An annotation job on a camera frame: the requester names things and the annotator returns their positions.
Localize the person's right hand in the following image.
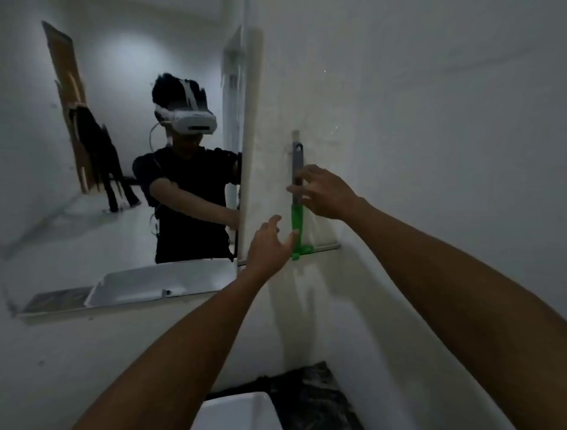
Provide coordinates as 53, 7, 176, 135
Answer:
287, 165, 369, 221

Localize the person's left hand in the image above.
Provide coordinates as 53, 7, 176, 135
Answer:
245, 215, 300, 284

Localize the green and grey squeegee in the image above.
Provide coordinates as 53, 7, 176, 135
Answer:
290, 142, 342, 262

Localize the person's right forearm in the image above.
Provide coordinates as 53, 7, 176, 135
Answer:
341, 197, 567, 430

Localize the person's left forearm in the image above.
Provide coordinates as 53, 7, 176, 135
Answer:
73, 270, 280, 430

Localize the white vertical cabinet panel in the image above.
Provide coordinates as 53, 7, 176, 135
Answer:
237, 27, 265, 267

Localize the dark marble countertop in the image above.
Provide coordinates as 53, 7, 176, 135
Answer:
206, 361, 365, 430

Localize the white sink basin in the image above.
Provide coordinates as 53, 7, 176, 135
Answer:
190, 392, 284, 430

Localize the wall mirror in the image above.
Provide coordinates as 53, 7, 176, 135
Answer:
0, 0, 244, 318

